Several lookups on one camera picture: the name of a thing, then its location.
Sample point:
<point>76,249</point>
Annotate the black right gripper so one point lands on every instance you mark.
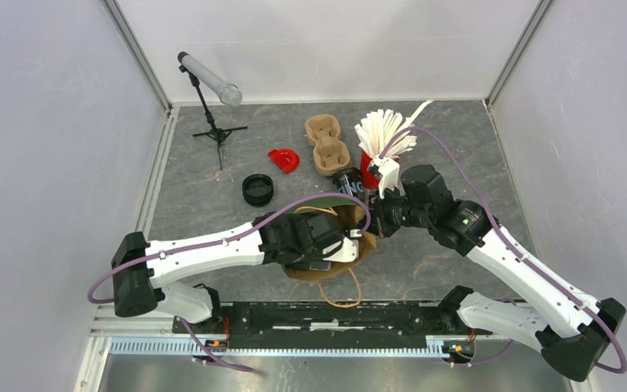
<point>383,227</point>

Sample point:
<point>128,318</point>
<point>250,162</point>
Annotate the brown paper bag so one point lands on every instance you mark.
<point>349,216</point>

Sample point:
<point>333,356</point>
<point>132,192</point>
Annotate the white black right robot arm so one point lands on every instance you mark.
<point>570,328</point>

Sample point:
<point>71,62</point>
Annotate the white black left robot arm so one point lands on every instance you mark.
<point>149,274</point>

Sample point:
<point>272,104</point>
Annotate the red cylindrical straw holder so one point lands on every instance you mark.
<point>369,181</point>

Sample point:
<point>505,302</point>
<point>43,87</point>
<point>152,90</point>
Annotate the brown cardboard cup carrier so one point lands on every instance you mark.
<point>330,153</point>

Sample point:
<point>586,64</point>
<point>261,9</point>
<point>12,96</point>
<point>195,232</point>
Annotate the grey microphone on stand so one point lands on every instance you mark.
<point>227,93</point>

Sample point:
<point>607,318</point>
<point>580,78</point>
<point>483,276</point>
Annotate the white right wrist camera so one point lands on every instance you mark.
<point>386,171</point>

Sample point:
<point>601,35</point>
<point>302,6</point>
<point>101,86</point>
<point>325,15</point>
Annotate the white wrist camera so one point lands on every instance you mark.
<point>347,250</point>
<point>386,171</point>

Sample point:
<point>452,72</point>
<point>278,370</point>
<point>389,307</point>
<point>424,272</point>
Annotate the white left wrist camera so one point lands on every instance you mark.
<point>347,250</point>

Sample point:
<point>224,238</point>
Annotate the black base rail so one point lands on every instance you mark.
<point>312,325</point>

